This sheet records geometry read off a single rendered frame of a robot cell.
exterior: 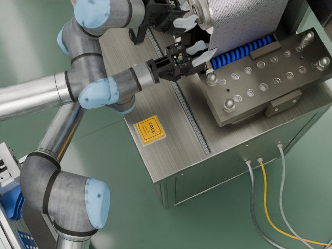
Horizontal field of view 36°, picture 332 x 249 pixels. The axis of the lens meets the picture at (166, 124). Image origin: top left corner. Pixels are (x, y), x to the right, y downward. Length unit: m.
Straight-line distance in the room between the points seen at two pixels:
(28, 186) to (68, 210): 0.12
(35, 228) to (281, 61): 1.32
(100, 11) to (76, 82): 0.17
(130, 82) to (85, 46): 0.30
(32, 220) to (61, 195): 1.10
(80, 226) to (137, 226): 1.23
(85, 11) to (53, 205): 0.48
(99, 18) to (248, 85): 0.61
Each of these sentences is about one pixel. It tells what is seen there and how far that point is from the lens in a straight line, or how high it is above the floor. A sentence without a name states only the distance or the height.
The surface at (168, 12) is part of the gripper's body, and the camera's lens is 1.26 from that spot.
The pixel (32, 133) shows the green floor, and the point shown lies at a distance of 2.68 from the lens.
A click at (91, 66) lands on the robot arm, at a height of 1.43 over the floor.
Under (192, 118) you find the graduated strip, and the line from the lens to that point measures 1.67.
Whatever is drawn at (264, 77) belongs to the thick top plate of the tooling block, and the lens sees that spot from 1.60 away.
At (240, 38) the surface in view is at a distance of 1.57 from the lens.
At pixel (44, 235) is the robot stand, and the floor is 0.21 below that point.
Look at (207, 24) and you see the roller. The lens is 1.39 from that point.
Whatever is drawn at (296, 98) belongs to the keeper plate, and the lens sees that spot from 1.62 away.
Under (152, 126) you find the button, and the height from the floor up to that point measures 0.92.
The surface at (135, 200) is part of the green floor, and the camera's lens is 2.52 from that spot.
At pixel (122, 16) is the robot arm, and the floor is 1.47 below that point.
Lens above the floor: 2.49
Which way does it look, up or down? 73 degrees down
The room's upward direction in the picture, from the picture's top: 2 degrees counter-clockwise
